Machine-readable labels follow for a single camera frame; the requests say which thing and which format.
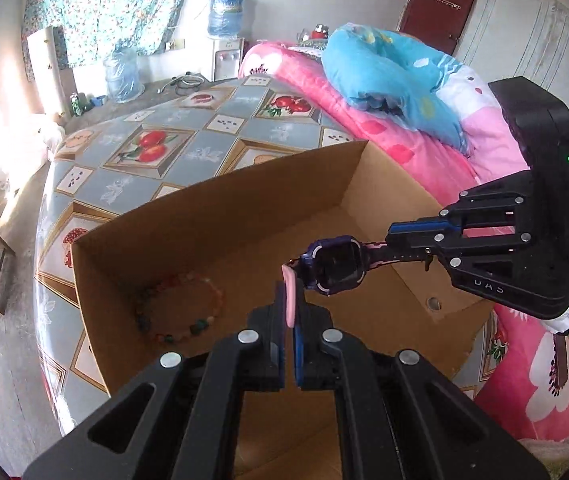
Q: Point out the blue and pink cartoon quilt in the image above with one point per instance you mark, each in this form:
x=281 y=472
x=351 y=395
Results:
x=384 y=67

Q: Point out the brown cardboard box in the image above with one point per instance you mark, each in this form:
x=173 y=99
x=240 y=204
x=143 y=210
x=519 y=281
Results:
x=214 y=220

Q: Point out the empty clear water jug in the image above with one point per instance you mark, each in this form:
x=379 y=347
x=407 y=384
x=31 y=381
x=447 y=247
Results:
x=122 y=75

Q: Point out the pink floral blanket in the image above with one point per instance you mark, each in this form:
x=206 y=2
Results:
x=414 y=152

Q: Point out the white wardrobe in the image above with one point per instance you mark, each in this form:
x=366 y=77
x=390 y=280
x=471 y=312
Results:
x=529 y=30

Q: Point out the blue water jug with label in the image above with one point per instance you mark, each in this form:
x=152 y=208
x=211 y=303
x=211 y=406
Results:
x=226 y=12

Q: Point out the metal hook rack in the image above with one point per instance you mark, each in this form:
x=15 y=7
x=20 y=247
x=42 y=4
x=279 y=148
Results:
x=440 y=1

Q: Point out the white water dispenser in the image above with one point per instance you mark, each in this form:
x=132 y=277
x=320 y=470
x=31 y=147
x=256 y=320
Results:
x=228 y=57

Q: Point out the teal floral curtain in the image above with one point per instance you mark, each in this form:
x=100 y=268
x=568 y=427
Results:
x=114 y=5

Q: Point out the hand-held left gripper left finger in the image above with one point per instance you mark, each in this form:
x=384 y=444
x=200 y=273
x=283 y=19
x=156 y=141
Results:
x=270 y=350

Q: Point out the purple and pink smartwatch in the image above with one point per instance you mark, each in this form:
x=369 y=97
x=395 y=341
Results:
x=337 y=266

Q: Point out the fruit print tablecloth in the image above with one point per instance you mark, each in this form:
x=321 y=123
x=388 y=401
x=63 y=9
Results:
x=129 y=190

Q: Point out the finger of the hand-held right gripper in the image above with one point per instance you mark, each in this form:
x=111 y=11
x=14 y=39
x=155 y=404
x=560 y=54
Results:
x=444 y=246
x=484 y=202

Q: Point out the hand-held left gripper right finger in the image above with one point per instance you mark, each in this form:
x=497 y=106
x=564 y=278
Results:
x=310 y=355

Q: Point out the green drink can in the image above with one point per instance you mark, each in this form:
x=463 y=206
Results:
x=75 y=105

